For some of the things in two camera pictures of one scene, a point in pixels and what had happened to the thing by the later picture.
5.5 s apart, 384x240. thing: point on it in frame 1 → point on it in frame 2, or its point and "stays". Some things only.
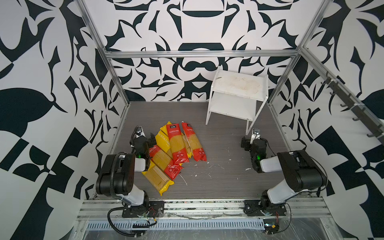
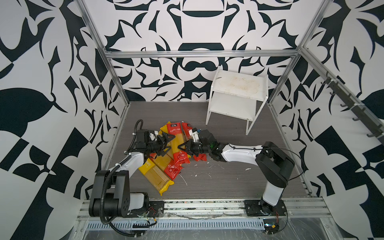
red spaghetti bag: x=198 y=151 stays
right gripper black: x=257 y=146 → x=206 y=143
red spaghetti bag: x=177 y=145 stays
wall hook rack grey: x=376 y=131 stays
